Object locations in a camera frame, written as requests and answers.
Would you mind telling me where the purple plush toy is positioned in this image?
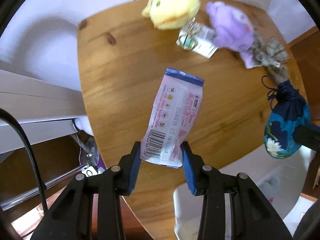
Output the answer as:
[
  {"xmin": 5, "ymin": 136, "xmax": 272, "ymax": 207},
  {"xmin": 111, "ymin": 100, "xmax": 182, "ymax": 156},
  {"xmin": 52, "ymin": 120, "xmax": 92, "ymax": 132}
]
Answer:
[{"xmin": 205, "ymin": 1, "xmax": 261, "ymax": 69}]

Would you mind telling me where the black cable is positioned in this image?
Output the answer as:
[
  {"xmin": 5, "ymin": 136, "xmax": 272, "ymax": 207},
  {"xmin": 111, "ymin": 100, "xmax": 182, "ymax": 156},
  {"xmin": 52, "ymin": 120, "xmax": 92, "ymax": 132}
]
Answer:
[{"xmin": 0, "ymin": 108, "xmax": 49, "ymax": 214}]

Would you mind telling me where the pink tissue packet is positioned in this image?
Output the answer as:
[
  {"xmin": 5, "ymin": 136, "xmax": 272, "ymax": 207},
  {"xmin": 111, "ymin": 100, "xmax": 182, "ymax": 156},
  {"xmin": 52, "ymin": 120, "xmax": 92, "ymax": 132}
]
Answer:
[{"xmin": 140, "ymin": 68, "xmax": 204, "ymax": 168}]

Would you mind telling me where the silver metal pole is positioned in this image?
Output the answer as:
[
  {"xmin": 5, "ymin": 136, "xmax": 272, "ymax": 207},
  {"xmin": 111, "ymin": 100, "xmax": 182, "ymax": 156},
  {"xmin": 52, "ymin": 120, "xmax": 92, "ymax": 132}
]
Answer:
[{"xmin": 0, "ymin": 163, "xmax": 90, "ymax": 212}]

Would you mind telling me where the grey plaid bow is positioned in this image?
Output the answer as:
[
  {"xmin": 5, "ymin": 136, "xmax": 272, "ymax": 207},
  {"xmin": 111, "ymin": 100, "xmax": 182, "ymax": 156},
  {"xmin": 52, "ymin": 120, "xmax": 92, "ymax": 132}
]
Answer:
[{"xmin": 251, "ymin": 29, "xmax": 290, "ymax": 83}]

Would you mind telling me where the blue drawstring pouch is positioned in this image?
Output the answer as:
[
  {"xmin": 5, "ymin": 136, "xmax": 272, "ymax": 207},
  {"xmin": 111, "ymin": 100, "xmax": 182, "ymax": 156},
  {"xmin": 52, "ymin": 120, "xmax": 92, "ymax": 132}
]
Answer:
[{"xmin": 261, "ymin": 75, "xmax": 311, "ymax": 159}]

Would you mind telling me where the white small carton box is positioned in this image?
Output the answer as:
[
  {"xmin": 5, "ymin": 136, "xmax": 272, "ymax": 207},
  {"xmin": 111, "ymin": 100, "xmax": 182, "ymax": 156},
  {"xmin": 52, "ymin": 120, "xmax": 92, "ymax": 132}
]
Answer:
[{"xmin": 176, "ymin": 17, "xmax": 218, "ymax": 59}]

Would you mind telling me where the white plastic tray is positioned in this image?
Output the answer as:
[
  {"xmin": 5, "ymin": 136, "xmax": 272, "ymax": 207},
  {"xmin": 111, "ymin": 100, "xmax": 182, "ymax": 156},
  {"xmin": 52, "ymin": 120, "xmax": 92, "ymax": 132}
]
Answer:
[{"xmin": 174, "ymin": 142, "xmax": 319, "ymax": 239}]

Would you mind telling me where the purple garment steamer base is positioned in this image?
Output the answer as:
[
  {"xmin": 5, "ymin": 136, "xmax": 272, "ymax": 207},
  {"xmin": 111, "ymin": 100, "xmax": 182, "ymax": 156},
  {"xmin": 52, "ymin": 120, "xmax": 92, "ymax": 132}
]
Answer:
[{"xmin": 80, "ymin": 137, "xmax": 106, "ymax": 177}]

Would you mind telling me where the yellow duck plush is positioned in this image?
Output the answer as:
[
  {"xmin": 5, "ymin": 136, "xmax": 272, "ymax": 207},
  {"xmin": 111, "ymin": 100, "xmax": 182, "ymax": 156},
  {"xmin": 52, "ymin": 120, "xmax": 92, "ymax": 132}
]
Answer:
[{"xmin": 142, "ymin": 0, "xmax": 201, "ymax": 30}]

